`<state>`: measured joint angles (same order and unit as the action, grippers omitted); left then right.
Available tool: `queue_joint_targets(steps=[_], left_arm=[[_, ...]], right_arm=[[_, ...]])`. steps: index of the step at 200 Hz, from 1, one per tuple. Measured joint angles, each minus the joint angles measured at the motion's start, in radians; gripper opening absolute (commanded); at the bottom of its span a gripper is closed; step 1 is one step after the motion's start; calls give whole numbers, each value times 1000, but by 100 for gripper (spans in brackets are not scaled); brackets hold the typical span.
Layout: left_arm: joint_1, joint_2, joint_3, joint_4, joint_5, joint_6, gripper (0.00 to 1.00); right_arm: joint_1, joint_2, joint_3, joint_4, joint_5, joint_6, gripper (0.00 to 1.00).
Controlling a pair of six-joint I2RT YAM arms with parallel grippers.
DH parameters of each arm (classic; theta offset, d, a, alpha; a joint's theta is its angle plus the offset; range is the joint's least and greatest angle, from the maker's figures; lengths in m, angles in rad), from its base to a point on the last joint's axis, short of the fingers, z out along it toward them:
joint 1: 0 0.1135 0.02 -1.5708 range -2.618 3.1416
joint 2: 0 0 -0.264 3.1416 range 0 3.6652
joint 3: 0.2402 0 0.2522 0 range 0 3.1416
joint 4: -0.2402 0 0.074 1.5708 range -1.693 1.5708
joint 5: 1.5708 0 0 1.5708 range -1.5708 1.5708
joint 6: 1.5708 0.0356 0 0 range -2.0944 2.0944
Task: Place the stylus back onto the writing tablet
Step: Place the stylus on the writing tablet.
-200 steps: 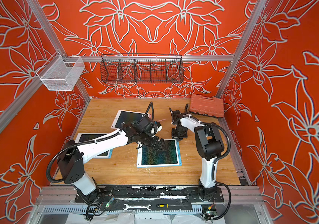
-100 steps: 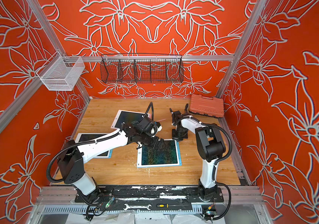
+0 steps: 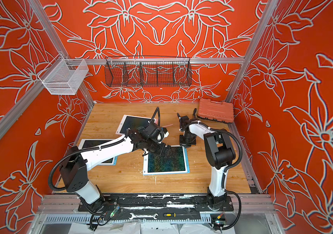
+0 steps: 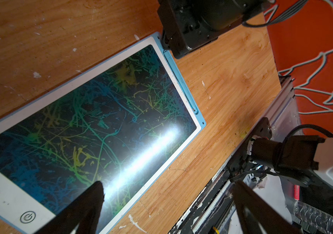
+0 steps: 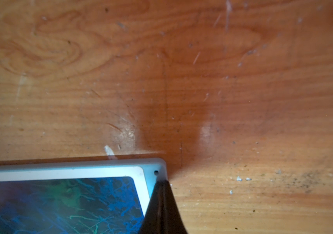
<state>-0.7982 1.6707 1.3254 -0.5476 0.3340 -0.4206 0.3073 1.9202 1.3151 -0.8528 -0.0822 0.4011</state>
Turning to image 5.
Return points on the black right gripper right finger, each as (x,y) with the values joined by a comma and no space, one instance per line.
(171,220)

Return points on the blue tablet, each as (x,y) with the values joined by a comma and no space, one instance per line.
(93,197)

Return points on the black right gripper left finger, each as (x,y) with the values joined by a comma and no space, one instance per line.
(153,220)

